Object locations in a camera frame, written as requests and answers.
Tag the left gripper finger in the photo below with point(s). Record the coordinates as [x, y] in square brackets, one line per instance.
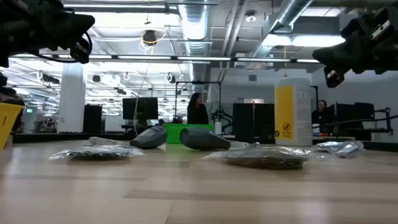
[77, 22]
[76, 36]

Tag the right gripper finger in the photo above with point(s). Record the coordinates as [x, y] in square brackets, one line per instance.
[334, 53]
[342, 65]

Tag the bagged white small tube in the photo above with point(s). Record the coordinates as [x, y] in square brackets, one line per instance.
[340, 148]

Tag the bagged black mesh scrubber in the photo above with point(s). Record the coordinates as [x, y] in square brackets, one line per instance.
[264, 158]
[96, 152]

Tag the small clear white packet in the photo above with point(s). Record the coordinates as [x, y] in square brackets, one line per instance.
[244, 144]

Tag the black background robot arm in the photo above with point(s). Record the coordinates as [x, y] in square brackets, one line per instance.
[220, 117]

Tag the black computer monitor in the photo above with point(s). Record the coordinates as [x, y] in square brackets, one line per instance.
[354, 115]
[140, 108]

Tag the person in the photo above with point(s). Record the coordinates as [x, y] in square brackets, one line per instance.
[197, 110]
[321, 115]

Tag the white round pillar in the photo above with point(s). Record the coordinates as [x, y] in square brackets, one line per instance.
[72, 96]

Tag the white canister yellow label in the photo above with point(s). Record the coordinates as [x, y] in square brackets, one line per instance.
[292, 115]

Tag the black tall box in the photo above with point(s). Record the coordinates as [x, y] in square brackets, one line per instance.
[92, 118]

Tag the yellow plastic bin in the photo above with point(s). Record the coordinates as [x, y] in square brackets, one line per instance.
[7, 121]

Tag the black partition panel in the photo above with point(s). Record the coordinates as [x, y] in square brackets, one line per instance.
[253, 123]

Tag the grey car key fob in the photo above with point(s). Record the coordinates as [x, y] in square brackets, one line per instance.
[203, 139]
[149, 137]

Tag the green plastic bin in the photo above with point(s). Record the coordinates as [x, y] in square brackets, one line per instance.
[174, 132]

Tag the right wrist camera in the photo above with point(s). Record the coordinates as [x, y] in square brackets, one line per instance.
[333, 77]

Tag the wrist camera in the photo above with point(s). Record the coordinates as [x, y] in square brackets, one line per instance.
[333, 77]
[80, 51]

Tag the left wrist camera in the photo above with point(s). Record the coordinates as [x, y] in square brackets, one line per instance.
[80, 51]

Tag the silver ventilation duct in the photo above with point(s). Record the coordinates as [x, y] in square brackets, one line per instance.
[280, 21]
[194, 25]

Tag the black aluminium table frame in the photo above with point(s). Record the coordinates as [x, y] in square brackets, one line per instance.
[62, 137]

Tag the long strip light rail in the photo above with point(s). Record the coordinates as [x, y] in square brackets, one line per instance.
[186, 58]

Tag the black stand frame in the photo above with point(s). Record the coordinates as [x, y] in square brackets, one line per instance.
[199, 82]

